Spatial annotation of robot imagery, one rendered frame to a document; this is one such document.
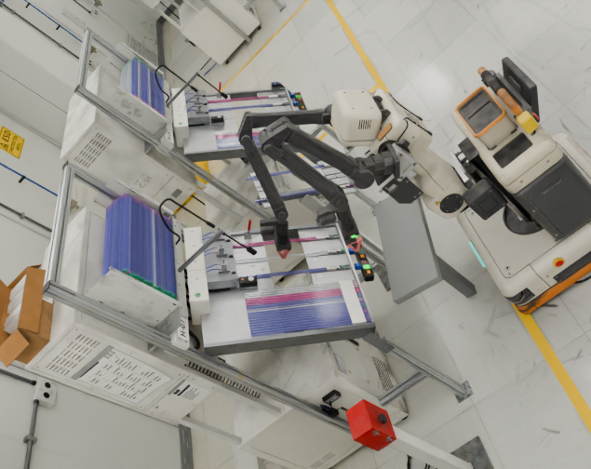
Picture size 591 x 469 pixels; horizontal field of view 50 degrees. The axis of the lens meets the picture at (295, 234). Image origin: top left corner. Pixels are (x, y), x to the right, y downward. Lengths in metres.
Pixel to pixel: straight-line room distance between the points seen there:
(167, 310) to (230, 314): 0.29
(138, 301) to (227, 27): 5.05
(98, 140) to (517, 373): 2.45
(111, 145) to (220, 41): 3.78
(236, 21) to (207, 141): 3.53
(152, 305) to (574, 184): 1.73
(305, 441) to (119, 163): 1.82
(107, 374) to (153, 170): 1.47
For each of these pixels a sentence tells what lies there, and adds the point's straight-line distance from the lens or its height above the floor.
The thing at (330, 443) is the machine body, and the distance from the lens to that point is 3.34.
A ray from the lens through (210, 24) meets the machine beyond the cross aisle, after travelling 7.21.
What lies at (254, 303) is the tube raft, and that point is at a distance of 2.75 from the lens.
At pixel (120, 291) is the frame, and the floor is 1.62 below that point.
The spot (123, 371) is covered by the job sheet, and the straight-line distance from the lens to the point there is 2.67.
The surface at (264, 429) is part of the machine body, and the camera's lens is 3.12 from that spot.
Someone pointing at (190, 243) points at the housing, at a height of 1.29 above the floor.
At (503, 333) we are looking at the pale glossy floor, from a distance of 3.25.
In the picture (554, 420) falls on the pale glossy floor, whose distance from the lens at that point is 3.00.
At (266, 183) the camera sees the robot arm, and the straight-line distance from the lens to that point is 2.75.
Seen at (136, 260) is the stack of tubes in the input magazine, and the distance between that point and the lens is 2.59.
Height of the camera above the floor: 2.62
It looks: 34 degrees down
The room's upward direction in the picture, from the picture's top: 56 degrees counter-clockwise
